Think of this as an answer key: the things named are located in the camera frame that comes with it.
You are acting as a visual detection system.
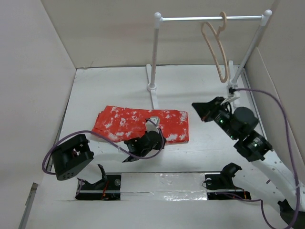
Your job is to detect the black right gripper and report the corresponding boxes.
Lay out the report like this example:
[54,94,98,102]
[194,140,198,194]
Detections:
[192,96,238,140]

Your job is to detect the orange white tie-dye trousers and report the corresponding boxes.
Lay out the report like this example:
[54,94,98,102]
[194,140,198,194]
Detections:
[92,105,189,144]

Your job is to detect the beige plastic hanger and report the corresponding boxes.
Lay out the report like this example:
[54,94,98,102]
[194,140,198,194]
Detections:
[201,11,230,83]

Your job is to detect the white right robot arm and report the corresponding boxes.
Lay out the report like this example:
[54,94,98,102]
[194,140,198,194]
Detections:
[192,97,305,229]

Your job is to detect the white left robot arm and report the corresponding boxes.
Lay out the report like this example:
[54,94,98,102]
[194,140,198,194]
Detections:
[49,130,166,181]

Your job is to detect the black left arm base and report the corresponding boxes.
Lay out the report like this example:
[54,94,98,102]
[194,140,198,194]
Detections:
[75,164,122,201]

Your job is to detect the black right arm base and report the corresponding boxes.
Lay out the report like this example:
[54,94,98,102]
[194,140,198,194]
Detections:
[202,163,251,200]

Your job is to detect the white clothes rack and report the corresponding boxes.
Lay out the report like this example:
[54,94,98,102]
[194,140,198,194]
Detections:
[145,10,273,110]

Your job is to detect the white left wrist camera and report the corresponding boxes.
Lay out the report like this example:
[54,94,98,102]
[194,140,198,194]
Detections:
[145,116,160,133]

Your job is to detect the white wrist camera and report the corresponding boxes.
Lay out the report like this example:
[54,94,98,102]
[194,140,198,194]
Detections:
[221,86,240,105]
[145,116,160,133]

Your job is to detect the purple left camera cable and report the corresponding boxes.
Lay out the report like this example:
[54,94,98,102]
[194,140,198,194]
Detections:
[41,128,166,176]

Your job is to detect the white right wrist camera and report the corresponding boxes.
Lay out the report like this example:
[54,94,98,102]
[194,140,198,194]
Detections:
[221,86,240,105]

